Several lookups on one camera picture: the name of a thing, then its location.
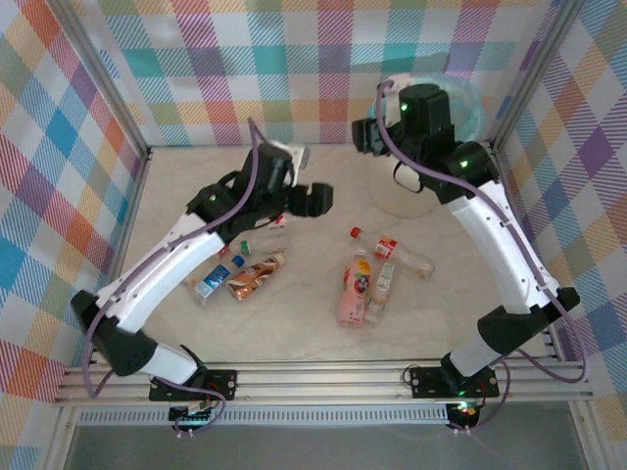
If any clear bottle orange label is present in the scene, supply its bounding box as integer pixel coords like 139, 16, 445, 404
348, 225, 436, 281

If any brown coffee drink bottle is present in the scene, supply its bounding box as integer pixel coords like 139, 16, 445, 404
225, 252, 288, 301

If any pink peach drink bottle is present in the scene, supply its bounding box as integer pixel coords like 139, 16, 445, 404
336, 247, 373, 328

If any small bottle green-white label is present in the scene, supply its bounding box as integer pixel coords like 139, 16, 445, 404
364, 261, 397, 325

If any water bottle blue label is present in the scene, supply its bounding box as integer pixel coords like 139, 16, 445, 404
193, 254, 246, 306

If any light blue bin liner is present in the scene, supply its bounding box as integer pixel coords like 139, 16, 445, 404
371, 72, 489, 148

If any white round waste bin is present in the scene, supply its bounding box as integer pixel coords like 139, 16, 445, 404
367, 72, 489, 219

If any clear bottle green cap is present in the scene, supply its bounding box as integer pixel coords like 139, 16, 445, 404
241, 228, 291, 256

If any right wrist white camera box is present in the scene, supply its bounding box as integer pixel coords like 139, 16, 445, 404
379, 75, 417, 123

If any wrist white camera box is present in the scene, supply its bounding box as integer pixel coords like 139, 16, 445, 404
379, 75, 417, 123
273, 141, 314, 170

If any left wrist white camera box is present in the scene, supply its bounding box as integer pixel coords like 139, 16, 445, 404
273, 141, 314, 170

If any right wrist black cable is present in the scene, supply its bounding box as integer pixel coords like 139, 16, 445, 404
393, 160, 425, 194

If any aluminium frame side rail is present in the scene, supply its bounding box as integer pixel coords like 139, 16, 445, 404
82, 149, 154, 366
484, 141, 564, 361

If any aluminium frame upright post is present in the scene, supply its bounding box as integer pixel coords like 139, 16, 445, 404
487, 0, 587, 151
46, 0, 153, 158

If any aluminium mounting rail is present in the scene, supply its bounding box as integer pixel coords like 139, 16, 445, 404
52, 360, 595, 406

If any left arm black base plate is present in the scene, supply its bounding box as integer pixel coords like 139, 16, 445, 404
148, 367, 240, 403

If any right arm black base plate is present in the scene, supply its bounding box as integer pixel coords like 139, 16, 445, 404
407, 365, 501, 400

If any slotted grey cable duct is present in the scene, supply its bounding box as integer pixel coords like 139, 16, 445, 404
76, 408, 455, 428

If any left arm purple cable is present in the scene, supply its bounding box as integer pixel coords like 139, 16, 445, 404
80, 117, 275, 440

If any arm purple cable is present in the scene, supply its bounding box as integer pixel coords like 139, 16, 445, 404
374, 80, 592, 437
80, 117, 275, 440

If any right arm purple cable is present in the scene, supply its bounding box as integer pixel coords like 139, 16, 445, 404
374, 80, 592, 437

